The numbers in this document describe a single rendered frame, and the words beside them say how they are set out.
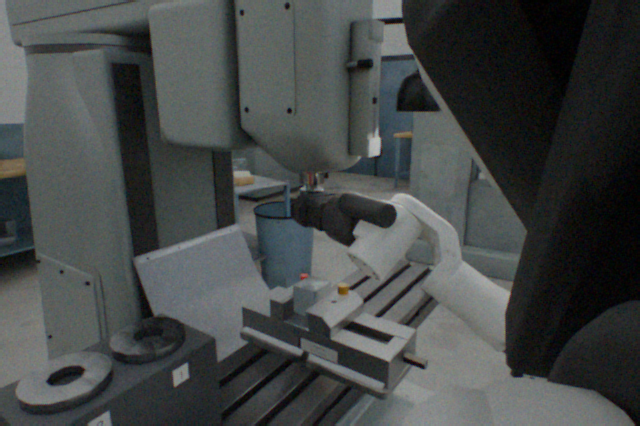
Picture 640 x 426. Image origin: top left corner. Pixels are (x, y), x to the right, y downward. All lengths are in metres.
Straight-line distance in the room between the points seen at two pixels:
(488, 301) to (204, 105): 0.55
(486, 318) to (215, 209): 0.76
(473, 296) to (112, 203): 0.73
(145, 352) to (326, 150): 0.39
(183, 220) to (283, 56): 0.53
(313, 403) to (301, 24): 0.60
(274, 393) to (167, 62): 0.62
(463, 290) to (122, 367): 0.43
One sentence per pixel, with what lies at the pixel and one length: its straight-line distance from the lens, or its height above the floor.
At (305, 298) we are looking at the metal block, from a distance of 0.84.
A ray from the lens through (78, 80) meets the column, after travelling 1.03.
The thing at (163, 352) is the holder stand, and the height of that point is 1.13.
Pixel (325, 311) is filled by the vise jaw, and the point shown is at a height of 1.05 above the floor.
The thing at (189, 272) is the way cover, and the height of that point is 1.03.
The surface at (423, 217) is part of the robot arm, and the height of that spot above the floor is 1.27.
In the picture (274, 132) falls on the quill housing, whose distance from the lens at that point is 0.71.
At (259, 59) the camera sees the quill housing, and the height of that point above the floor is 1.49.
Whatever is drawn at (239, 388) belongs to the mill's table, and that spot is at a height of 0.94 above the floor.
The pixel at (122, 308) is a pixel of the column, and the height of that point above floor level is 0.98.
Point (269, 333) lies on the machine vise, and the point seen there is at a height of 0.97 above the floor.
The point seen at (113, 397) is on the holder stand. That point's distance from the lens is 0.54.
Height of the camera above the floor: 1.43
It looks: 15 degrees down
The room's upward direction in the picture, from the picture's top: straight up
